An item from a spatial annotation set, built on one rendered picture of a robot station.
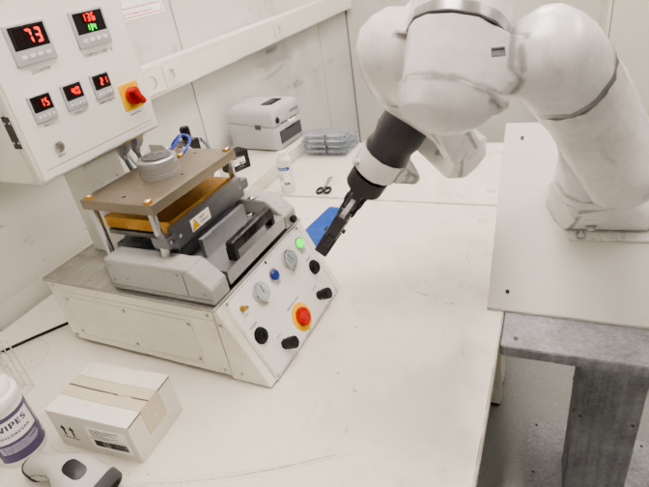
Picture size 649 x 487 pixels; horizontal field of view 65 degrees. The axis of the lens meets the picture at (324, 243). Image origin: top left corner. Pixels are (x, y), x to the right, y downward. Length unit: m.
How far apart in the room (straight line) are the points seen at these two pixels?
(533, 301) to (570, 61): 0.63
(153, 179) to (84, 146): 0.16
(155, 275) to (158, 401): 0.22
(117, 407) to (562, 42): 0.84
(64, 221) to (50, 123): 0.57
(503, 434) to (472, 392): 0.92
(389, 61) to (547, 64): 0.18
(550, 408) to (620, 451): 0.46
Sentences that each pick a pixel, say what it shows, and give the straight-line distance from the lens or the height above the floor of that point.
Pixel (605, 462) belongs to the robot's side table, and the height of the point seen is 0.22.
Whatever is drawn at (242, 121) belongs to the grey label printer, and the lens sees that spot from 2.06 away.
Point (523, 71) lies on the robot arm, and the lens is 0.60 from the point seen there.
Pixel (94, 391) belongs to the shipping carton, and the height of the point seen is 0.84.
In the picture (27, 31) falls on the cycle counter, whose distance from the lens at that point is 1.08.
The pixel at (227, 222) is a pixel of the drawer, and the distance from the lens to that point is 1.05.
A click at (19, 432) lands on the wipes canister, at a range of 1.06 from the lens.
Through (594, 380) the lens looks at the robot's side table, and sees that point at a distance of 1.38.
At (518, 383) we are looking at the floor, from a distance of 2.03.
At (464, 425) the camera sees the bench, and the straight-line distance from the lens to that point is 0.91.
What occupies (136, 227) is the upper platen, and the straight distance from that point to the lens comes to 1.05.
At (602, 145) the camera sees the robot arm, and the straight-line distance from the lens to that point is 0.75.
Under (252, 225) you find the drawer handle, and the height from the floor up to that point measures 1.01.
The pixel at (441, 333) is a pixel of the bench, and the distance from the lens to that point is 1.07.
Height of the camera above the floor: 1.45
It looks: 30 degrees down
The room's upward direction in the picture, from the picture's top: 10 degrees counter-clockwise
